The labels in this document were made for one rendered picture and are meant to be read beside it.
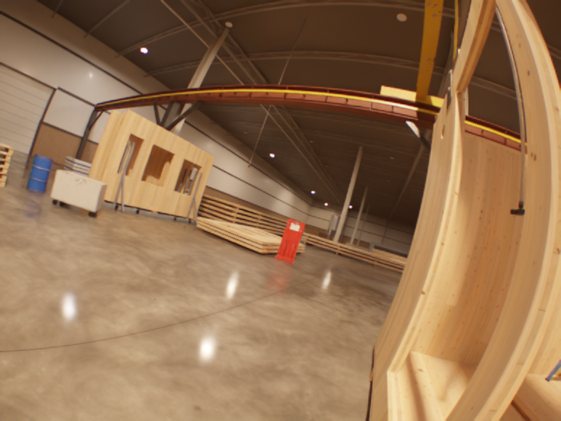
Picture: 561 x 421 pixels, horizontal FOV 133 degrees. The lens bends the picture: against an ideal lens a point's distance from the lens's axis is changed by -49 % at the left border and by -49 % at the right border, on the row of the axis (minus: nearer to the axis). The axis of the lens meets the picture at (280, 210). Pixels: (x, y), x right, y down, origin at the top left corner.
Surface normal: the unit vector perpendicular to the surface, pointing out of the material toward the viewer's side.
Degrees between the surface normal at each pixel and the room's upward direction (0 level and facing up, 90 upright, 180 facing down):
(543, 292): 90
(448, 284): 90
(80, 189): 90
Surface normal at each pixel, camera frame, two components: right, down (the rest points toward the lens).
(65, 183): 0.52, 0.13
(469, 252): -0.37, -0.15
